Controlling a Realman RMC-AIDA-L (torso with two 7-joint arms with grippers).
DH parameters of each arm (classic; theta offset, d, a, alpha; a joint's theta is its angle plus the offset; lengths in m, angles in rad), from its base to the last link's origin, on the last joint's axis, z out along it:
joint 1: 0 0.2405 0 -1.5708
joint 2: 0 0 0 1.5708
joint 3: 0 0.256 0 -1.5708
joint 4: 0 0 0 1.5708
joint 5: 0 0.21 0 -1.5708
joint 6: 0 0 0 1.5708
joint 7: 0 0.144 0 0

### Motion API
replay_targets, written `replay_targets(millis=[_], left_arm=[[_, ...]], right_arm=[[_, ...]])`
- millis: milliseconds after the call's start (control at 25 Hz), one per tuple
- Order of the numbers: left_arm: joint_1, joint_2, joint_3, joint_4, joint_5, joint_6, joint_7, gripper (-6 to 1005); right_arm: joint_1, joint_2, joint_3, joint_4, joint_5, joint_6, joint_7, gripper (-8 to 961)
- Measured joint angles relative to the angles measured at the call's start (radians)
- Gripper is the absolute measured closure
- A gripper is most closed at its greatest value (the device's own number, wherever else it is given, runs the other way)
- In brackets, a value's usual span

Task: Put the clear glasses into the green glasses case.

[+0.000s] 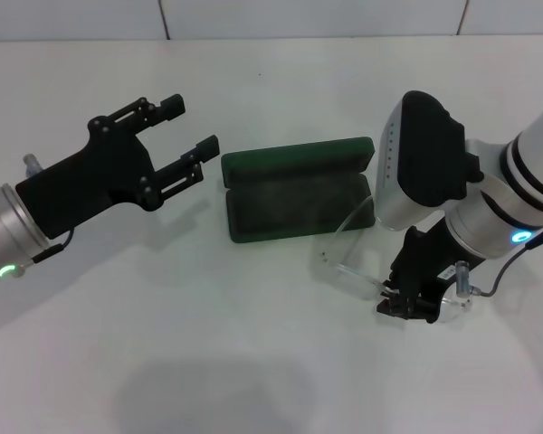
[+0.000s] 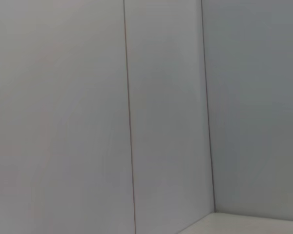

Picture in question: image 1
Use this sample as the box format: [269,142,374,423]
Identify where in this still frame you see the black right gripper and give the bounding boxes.
[375,217,486,326]

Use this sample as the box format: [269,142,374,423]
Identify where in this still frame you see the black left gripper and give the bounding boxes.
[14,93,221,241]

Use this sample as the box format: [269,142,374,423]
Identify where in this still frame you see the clear plastic glasses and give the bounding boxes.
[314,196,474,325]

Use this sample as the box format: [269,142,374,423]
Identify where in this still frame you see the green glasses case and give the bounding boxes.
[220,135,376,246]

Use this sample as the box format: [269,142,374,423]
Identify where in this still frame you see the silver right connector plug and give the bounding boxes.
[454,260,474,300]

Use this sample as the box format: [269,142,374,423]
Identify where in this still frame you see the silver connector plug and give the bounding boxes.
[23,153,43,179]
[454,260,474,300]

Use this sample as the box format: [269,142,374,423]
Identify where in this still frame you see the silver left connector plug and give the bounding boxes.
[23,153,43,179]

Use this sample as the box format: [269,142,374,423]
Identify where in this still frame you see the thin black right cable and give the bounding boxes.
[468,224,543,299]

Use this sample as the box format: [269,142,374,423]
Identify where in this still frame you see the thin black cable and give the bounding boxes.
[468,224,543,299]
[24,228,76,269]

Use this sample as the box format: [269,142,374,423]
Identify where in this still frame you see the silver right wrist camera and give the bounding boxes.
[374,90,485,232]

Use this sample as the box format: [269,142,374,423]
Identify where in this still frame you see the thin black left cable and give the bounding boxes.
[24,228,76,269]

